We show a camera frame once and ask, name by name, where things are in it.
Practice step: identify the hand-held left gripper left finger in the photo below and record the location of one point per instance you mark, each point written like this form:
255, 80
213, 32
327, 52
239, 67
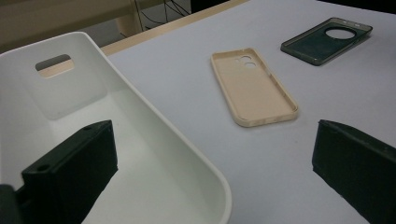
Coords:
71, 174

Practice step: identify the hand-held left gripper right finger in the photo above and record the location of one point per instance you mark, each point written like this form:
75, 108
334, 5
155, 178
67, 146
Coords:
358, 168

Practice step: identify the white plastic bin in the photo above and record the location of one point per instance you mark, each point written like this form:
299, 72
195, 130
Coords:
155, 174

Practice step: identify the dark translucent phone case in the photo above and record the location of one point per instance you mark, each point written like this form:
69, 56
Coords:
308, 46

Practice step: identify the beige phone case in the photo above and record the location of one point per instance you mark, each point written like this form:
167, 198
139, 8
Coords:
252, 90

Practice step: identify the white table sheet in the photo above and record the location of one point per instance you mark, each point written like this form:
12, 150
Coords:
186, 93

